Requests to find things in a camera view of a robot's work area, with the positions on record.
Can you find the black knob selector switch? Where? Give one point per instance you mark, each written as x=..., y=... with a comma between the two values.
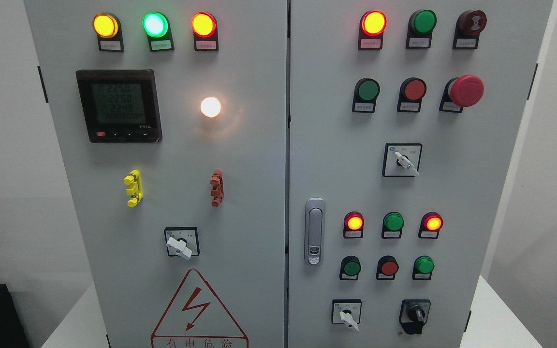
x=413, y=315

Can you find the red terminal connector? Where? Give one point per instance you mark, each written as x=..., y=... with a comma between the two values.
x=217, y=188

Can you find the red lit indicator lower left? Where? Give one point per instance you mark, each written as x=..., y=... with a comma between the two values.
x=353, y=225

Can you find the red lit indicator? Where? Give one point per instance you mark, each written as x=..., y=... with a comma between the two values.
x=353, y=225
x=371, y=30

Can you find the white glowing lamp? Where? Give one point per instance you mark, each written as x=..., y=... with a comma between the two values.
x=210, y=107

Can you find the green push button lower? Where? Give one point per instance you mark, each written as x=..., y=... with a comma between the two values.
x=350, y=268

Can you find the green push button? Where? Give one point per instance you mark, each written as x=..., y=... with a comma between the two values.
x=350, y=268
x=365, y=95

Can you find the green push button upper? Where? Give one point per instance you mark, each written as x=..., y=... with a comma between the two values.
x=365, y=95

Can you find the grey cabinet left door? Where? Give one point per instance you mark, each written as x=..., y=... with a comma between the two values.
x=242, y=241

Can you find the grey cabinet door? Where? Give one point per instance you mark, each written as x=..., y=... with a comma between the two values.
x=242, y=241
x=337, y=155

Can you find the green indicator lower middle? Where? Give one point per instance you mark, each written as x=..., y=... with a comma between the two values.
x=392, y=226

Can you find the grey cabinet right door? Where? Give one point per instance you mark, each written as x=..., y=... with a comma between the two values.
x=337, y=155

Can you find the red push button lower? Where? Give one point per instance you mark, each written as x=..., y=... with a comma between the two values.
x=387, y=268

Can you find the red push button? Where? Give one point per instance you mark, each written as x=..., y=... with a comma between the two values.
x=387, y=268
x=411, y=93

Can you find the yellow terminal connector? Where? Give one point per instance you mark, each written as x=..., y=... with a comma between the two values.
x=134, y=188

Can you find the red push button upper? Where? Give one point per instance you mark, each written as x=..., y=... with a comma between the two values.
x=411, y=93

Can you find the red indicator lower right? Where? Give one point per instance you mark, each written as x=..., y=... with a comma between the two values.
x=430, y=226

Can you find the orange red indicator light left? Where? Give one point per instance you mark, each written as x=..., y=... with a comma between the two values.
x=205, y=32

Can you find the red electric warning sign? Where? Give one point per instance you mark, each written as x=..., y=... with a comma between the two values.
x=197, y=318

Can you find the green indicator bottom right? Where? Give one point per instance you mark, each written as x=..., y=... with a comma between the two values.
x=423, y=268

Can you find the black digital power meter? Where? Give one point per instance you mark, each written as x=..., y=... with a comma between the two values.
x=120, y=105

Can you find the red lit indicator top right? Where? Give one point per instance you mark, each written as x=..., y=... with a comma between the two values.
x=371, y=30

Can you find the green lit indicator light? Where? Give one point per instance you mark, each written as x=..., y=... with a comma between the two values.
x=158, y=32

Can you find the red emergency stop button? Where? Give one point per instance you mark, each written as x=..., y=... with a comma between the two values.
x=461, y=92

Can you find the green indicator top right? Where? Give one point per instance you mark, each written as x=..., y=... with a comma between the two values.
x=420, y=26

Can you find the yellow indicator light top left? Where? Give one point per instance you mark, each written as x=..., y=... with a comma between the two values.
x=108, y=30

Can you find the dark red buzzer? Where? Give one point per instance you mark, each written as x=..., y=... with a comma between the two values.
x=468, y=27

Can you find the silver door lock handle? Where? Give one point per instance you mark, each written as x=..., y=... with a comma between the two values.
x=314, y=227

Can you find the white selector switch left door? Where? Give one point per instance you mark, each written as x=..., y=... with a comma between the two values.
x=182, y=242

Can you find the white selector switch upper right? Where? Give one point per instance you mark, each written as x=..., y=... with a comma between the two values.
x=402, y=159

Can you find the white selector switch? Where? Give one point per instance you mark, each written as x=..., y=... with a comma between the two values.
x=346, y=312
x=402, y=159

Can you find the white selector switch bottom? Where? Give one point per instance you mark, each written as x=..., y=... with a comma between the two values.
x=346, y=312

